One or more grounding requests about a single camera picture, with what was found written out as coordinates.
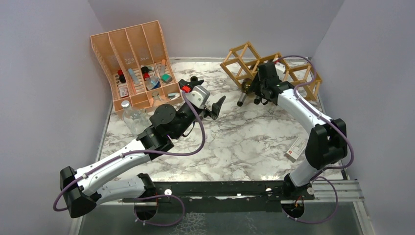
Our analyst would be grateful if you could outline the green wine bottle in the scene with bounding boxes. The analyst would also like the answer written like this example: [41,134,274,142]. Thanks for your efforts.
[237,78,254,107]
[189,76,204,87]
[254,95,263,105]

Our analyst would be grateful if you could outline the clear tall glass bottle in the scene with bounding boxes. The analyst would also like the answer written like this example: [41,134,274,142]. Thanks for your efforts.
[152,92,166,108]

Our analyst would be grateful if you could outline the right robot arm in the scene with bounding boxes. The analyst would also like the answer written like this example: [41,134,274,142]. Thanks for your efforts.
[250,62,347,199]

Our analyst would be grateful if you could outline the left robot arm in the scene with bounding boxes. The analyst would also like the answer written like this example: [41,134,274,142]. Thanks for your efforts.
[52,92,226,218]

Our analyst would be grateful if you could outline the wooden wine rack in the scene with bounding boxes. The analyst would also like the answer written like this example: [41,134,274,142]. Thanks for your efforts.
[220,41,323,101]

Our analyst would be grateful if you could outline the red black small bottle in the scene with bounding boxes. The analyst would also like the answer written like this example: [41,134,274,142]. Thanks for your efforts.
[140,66,154,81]

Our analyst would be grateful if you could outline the clear glass bottle silver cap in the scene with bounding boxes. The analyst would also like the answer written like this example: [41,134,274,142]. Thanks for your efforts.
[121,100,141,135]

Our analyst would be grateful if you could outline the green small box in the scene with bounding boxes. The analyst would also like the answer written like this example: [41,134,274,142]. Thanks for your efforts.
[161,74,173,84]

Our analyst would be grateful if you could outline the small white cardboard box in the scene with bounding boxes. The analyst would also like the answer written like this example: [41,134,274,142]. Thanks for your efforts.
[284,137,308,162]

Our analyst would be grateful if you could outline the orange plastic file organizer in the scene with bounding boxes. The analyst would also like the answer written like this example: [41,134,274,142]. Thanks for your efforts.
[90,21,183,116]

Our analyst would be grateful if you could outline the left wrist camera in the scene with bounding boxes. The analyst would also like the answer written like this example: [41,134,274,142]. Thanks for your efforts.
[182,85,210,109]

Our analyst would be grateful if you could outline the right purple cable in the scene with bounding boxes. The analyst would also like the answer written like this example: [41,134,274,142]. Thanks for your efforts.
[274,55,355,171]

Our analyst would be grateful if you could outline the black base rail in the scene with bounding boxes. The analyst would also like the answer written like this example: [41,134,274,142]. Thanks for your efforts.
[121,180,364,215]

